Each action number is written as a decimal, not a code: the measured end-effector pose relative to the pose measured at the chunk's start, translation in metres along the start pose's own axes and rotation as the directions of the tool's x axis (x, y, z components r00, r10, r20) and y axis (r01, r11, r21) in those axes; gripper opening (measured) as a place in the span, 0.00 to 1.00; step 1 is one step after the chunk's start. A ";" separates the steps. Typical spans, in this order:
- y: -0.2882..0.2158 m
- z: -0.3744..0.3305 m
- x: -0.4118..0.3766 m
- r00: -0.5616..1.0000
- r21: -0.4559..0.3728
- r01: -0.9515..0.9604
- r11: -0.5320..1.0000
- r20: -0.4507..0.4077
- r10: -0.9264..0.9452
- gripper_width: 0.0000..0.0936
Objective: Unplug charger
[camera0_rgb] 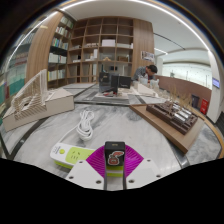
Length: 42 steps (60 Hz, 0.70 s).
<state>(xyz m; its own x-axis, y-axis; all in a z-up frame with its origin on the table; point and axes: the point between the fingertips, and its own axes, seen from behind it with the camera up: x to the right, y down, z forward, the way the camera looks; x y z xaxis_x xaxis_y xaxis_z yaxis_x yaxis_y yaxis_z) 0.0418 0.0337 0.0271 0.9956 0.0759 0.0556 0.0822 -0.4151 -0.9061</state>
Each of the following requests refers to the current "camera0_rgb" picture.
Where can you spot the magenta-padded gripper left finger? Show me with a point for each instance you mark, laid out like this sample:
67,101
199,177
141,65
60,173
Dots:
83,173

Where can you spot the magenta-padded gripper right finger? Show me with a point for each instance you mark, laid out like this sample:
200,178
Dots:
143,173

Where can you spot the black charger block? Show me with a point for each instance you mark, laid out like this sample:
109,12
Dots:
114,154

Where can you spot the white and green power strip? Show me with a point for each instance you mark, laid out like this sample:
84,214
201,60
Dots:
68,155

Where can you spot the wooden base board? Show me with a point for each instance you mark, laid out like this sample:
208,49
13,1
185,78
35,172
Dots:
173,138

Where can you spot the dark brown architectural model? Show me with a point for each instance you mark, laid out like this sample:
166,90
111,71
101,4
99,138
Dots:
173,116

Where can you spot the white model on beige base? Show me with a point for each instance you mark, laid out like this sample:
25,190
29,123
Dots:
56,103

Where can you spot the grey flat base board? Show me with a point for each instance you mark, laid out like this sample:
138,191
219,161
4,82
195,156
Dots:
111,96

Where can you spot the small white architectural model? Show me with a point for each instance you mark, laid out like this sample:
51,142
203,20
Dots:
143,89

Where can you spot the dark bin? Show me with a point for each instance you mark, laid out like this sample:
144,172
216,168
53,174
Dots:
195,101

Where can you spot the red bin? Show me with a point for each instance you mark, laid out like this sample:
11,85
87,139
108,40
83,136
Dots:
204,106

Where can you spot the black box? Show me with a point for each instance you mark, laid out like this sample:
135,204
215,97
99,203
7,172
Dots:
104,82

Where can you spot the long brown counter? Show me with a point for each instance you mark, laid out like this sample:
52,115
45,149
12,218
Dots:
180,86

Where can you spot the person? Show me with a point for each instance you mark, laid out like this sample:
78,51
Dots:
143,72

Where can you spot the ceiling light strip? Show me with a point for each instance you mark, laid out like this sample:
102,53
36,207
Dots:
161,50

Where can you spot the wooden grid shelf unit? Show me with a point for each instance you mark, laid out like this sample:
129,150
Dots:
100,50

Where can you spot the wooden bookshelf with books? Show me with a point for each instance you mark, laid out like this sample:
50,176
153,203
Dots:
58,50

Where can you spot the wall screen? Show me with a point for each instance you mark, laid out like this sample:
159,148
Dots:
216,83

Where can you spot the wall poster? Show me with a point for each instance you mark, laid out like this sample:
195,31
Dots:
147,56

